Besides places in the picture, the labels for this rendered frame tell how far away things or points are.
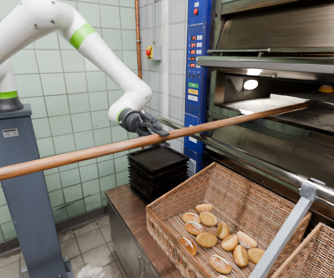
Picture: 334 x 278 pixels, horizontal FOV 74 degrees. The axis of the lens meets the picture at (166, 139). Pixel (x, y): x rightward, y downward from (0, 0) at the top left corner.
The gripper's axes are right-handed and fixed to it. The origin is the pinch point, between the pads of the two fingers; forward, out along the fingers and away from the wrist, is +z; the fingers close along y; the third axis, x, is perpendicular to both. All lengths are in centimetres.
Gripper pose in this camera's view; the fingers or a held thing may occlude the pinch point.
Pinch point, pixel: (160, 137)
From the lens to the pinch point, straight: 73.3
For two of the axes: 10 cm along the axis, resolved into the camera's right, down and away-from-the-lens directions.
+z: 5.4, 3.1, -7.8
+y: 0.0, 9.3, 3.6
